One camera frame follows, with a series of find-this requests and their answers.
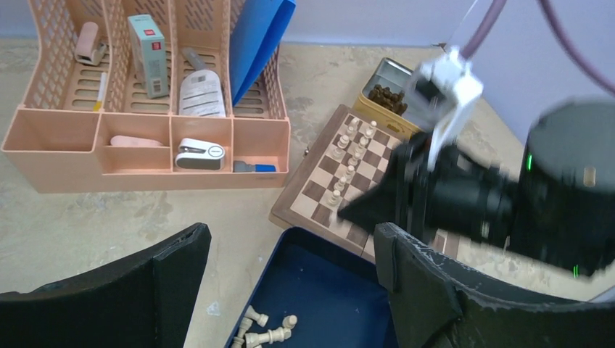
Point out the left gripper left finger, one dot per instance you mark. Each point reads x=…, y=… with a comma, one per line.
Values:
x=145, y=299

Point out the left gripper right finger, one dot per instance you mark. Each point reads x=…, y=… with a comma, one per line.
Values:
x=437, y=301

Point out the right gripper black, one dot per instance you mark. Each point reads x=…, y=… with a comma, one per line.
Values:
x=459, y=195

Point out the light chess piece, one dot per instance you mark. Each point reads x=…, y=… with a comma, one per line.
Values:
x=362, y=144
x=352, y=128
x=340, y=148
x=349, y=173
x=357, y=155
x=340, y=184
x=334, y=199
x=370, y=130

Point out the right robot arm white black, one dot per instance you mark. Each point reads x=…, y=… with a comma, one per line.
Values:
x=559, y=211

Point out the wooden chess board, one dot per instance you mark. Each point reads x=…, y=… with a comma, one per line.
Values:
x=348, y=158

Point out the pile of dark chess pieces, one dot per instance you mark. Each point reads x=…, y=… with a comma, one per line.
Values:
x=384, y=97

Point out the pile of light chess pieces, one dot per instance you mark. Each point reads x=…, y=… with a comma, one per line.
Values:
x=253, y=330

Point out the dark blue tray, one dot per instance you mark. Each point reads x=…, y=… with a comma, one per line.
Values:
x=334, y=293

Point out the yellow metal tin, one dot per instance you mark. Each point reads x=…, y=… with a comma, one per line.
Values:
x=396, y=76

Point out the white stapler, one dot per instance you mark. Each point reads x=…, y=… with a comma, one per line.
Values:
x=196, y=154

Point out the pink eraser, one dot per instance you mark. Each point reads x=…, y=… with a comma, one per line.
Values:
x=131, y=141

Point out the yellow white marker pen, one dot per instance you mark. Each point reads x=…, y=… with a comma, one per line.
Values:
x=101, y=92

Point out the pink plastic desk organizer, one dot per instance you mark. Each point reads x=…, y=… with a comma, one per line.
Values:
x=61, y=145

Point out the white labelled tube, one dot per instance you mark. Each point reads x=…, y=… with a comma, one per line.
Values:
x=200, y=93

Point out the blue folder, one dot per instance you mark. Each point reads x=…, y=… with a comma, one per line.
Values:
x=257, y=33

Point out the pink small stapler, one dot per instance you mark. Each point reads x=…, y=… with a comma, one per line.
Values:
x=90, y=49

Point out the green white small box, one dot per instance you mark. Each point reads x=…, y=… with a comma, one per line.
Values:
x=149, y=55

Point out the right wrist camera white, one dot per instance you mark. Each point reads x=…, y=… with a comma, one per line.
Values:
x=444, y=91

